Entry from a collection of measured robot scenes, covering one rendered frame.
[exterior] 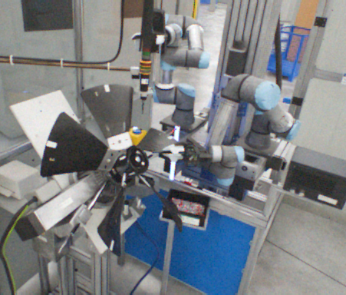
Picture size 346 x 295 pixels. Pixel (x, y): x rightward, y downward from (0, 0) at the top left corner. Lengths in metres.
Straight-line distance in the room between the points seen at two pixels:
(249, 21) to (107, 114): 1.01
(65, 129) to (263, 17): 1.27
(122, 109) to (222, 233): 0.91
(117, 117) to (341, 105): 2.01
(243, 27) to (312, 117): 1.24
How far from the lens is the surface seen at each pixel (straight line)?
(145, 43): 1.24
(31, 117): 1.46
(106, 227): 1.15
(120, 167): 1.30
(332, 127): 3.02
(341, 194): 1.57
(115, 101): 1.43
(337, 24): 2.85
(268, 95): 1.46
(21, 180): 1.70
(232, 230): 1.88
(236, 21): 2.04
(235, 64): 1.97
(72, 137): 1.19
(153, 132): 1.61
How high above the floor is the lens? 1.89
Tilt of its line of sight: 28 degrees down
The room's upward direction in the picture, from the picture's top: 7 degrees clockwise
